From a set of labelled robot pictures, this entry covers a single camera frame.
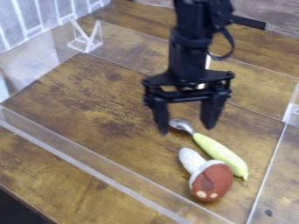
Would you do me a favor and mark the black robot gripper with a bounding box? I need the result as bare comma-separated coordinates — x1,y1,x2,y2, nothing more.
142,29,234,135

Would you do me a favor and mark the green handled metal spoon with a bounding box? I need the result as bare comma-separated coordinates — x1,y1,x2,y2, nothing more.
168,118,248,180

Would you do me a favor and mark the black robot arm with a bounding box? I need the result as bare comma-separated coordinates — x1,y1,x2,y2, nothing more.
142,0,234,135

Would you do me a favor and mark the red cap toy mushroom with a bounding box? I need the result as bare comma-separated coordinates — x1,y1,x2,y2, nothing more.
178,148,233,202

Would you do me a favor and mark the black strip on table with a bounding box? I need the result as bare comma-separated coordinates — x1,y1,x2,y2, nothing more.
230,15,267,30

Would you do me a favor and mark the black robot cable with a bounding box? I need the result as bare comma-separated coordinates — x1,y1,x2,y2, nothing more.
205,24,237,62

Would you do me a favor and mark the clear acrylic triangle bracket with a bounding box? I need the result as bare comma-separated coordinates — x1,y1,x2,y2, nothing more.
66,20,104,53

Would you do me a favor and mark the clear acrylic enclosure wall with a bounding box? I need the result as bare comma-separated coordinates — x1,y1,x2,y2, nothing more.
0,23,299,224

